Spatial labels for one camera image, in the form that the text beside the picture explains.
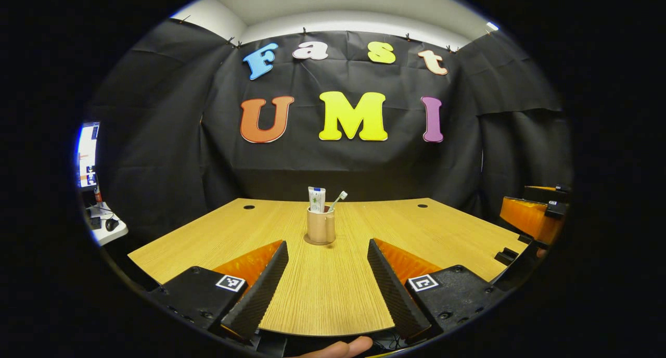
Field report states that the black backdrop cloth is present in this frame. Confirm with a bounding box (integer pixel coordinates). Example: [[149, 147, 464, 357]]
[[86, 19, 573, 244]]

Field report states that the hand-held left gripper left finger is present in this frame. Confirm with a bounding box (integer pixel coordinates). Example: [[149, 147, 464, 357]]
[[147, 239, 289, 343]]

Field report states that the beige cup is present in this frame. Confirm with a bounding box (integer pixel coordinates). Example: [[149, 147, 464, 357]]
[[306, 204, 336, 245]]

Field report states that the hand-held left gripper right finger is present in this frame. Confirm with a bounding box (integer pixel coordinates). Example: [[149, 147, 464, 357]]
[[367, 238, 506, 345]]

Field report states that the white toothpaste tube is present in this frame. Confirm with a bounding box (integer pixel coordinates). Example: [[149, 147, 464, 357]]
[[308, 186, 327, 214]]

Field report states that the white side desk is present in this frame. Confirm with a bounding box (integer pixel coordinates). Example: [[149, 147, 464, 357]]
[[86, 202, 129, 246]]

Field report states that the wooden desktop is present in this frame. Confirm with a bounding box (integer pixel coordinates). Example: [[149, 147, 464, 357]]
[[127, 198, 529, 338]]

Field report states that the computer monitor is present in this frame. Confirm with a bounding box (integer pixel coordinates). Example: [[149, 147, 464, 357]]
[[77, 121, 101, 189]]

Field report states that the white toothbrush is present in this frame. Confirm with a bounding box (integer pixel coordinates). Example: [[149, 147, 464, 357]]
[[327, 190, 349, 213]]

